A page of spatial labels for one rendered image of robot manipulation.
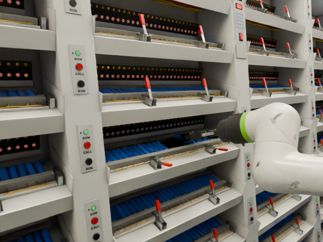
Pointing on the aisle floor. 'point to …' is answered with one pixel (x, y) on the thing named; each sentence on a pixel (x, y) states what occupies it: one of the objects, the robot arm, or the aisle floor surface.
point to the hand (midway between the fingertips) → (190, 136)
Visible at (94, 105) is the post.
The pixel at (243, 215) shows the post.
